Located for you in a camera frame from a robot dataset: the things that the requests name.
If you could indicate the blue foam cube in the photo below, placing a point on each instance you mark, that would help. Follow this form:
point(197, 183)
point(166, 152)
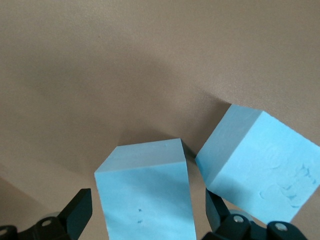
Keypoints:
point(145, 187)
point(250, 162)

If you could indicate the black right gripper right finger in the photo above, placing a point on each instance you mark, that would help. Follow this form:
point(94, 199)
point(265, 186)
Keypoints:
point(217, 215)

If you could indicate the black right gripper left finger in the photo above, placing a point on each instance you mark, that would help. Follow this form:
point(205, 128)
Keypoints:
point(75, 212)

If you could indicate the brown table mat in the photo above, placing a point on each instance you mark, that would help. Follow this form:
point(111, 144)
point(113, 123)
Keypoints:
point(100, 62)

